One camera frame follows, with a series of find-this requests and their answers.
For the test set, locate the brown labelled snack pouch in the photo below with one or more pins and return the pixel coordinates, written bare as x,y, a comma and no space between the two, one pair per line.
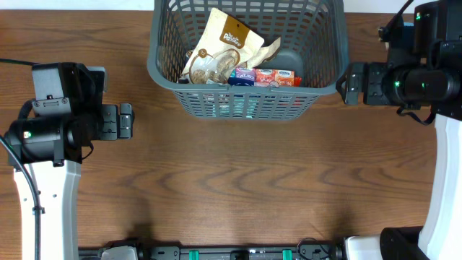
225,44

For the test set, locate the grey plastic basket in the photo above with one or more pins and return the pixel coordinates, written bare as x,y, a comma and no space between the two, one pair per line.
314,46

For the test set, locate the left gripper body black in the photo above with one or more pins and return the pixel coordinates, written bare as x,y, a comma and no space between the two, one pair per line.
109,130

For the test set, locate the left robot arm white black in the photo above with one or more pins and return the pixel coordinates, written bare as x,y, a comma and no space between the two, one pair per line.
44,147

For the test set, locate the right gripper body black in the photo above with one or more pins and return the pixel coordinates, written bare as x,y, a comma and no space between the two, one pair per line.
375,72

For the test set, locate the beige paper pouch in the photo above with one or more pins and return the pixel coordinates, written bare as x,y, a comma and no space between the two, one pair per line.
263,55

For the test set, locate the colourful tissue multipack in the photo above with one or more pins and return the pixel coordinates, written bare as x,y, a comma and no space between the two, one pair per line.
262,77

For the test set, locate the mint green wipes packet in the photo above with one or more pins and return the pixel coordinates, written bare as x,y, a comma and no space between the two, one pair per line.
239,107

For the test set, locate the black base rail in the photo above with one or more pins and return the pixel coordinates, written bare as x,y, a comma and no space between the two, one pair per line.
308,248

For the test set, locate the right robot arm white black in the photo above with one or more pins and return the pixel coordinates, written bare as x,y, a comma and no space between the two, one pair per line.
423,70

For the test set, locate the orange pasta package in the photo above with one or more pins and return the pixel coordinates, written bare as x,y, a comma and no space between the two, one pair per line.
297,81

